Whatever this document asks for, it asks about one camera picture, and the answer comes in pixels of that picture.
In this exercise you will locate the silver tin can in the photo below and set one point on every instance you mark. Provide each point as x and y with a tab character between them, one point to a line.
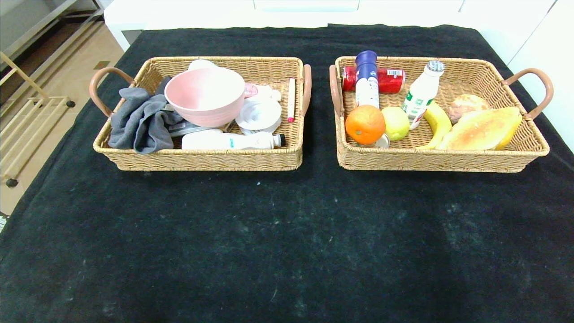
384	142

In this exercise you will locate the wicker basket with food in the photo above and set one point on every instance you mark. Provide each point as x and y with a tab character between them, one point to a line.
426	160

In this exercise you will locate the white bottle blue cap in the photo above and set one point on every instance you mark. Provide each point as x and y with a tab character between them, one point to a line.
367	81

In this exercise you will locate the beige wooden rack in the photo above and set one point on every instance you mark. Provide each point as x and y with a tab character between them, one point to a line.
27	121

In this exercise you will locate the white bottle silver cap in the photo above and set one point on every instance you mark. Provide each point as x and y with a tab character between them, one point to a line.
421	95

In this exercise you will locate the black tablecloth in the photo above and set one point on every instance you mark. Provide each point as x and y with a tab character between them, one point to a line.
287	233

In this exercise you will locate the grey rectangular case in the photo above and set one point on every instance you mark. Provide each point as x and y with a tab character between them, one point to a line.
193	129

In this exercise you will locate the white bottle black cap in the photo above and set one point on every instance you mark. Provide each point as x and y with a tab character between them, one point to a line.
224	141

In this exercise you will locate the red drink can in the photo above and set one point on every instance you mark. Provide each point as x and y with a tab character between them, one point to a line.
391	80

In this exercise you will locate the pink white stick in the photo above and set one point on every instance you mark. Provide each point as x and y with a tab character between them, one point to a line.
291	99

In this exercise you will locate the orange mandarin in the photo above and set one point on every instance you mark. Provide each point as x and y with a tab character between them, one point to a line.
365	125

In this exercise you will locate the round bread bun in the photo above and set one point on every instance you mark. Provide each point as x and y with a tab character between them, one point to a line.
466	105

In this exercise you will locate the yellow lemon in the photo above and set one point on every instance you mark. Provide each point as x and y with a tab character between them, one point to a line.
397	123

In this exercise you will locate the white cabinet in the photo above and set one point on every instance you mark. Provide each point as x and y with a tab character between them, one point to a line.
224	13

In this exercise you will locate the white round container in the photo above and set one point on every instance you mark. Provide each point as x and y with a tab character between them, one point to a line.
260	115

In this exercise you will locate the striped croissant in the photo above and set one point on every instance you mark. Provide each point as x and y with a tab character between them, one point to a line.
480	131

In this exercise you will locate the teal cup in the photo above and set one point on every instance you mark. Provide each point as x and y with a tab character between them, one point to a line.
202	63

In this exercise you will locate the grey cloth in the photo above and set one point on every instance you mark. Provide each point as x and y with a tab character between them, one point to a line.
139	121

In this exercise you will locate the pink bowl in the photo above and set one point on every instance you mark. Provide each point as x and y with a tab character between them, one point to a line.
206	96

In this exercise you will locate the wicker basket with toiletries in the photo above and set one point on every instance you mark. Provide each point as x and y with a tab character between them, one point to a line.
202	158

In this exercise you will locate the pink white small bottle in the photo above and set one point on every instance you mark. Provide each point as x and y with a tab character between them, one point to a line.
265	92

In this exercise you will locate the yellow banana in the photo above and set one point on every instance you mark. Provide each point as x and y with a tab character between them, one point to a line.
439	124

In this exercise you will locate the yellow mango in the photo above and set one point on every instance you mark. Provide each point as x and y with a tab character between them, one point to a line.
513	131

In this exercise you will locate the wooden shelf unit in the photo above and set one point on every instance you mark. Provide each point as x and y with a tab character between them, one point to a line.
36	22

